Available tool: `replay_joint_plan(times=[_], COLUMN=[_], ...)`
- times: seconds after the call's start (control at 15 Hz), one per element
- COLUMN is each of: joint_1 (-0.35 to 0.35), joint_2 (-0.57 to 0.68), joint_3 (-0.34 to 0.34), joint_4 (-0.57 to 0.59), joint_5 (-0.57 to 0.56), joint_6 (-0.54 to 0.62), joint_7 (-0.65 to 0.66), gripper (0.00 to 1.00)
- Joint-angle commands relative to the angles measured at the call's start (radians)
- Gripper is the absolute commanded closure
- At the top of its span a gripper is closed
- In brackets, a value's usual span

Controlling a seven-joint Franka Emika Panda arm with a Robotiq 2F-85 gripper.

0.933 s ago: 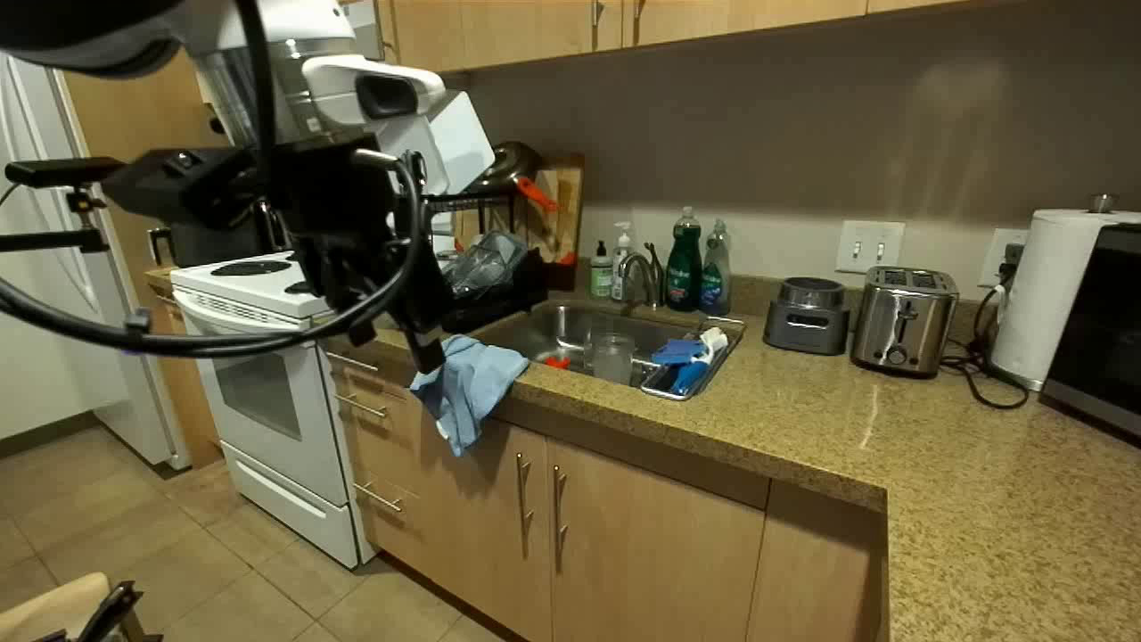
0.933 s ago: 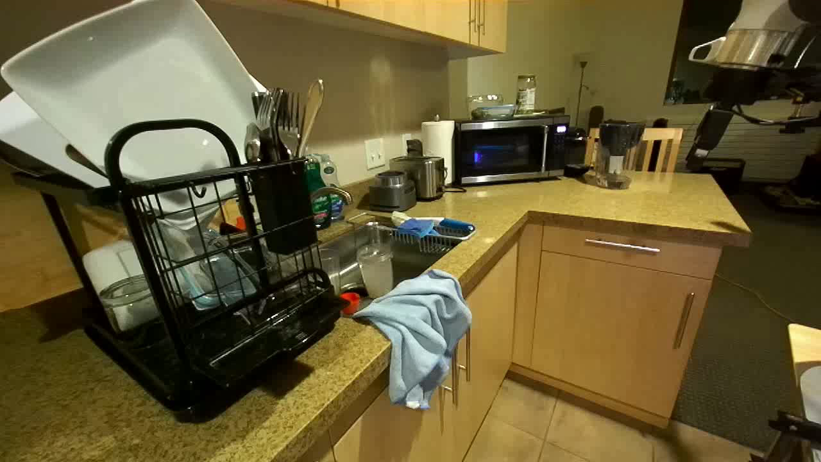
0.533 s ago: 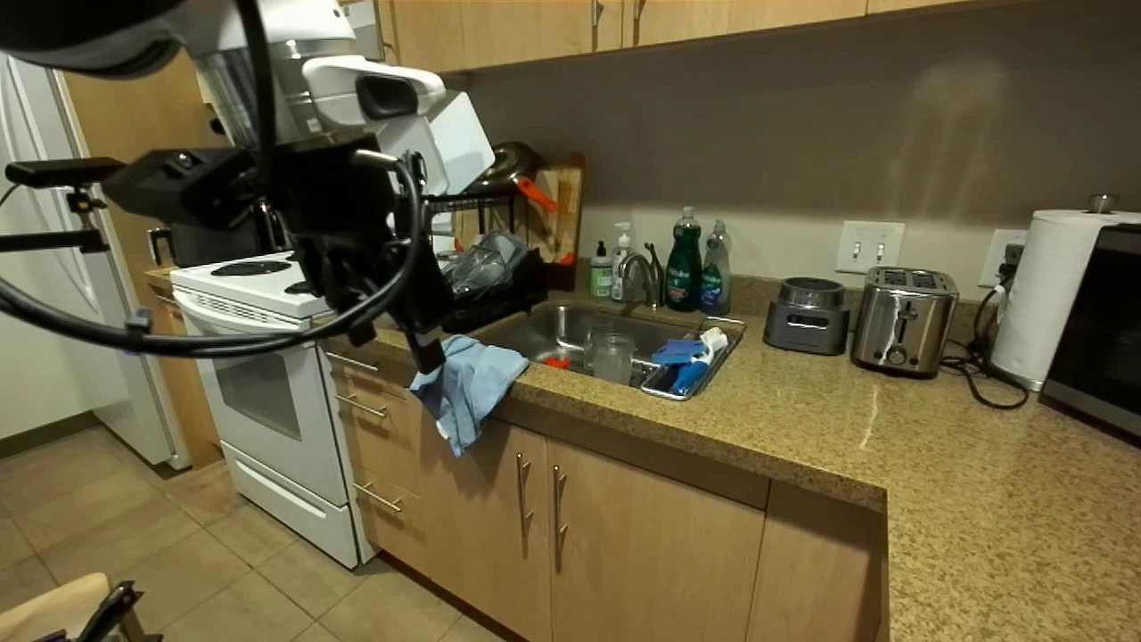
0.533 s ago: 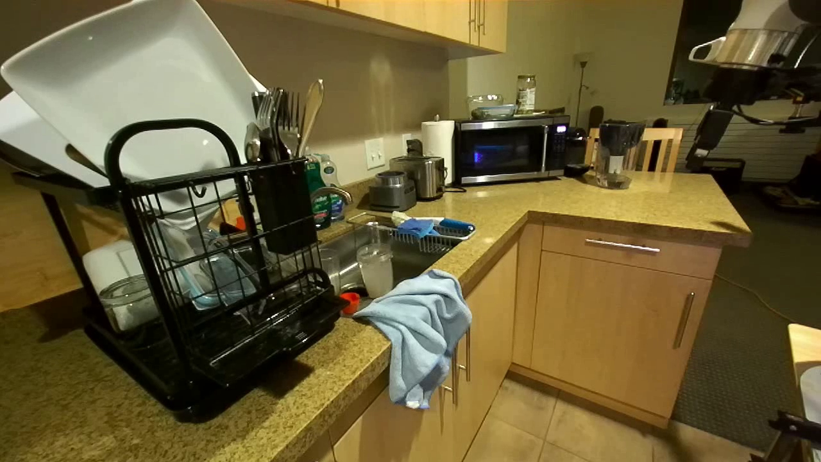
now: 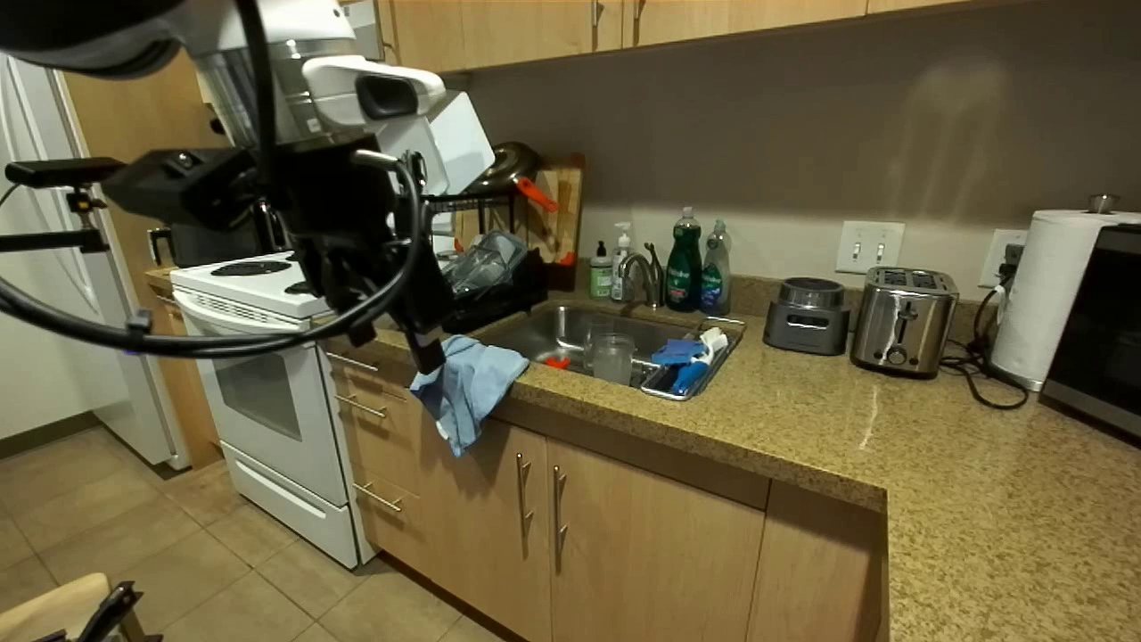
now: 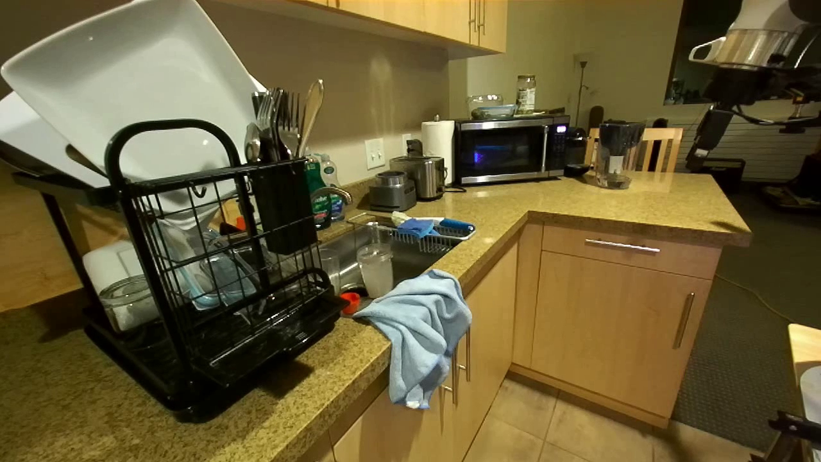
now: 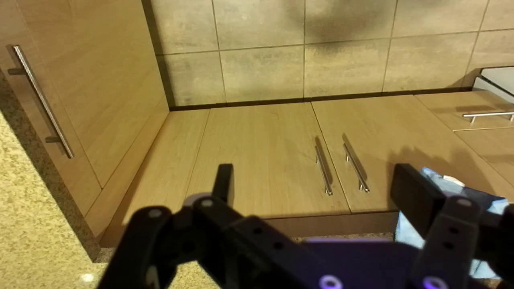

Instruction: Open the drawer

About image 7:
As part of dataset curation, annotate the cabinet door handle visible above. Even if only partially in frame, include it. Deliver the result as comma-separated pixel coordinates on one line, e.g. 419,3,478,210
342,133,369,192
315,136,334,195

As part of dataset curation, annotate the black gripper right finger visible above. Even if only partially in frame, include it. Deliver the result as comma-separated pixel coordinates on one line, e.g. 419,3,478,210
390,163,514,289

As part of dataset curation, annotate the left cabinet door handle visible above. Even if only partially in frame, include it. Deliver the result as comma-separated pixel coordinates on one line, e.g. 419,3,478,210
315,136,334,195

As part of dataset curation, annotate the steel drawer handle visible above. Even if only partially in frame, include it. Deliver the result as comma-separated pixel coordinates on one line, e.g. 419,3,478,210
462,110,514,123

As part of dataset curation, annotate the long steel cabinet handle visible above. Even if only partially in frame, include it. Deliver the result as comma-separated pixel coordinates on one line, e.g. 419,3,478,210
9,44,75,158

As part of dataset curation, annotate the right cabinet door handle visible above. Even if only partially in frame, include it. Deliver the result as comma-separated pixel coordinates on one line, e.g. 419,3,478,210
342,133,369,192

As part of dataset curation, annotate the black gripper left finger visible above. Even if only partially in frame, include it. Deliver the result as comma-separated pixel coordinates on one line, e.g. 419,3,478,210
98,162,236,289

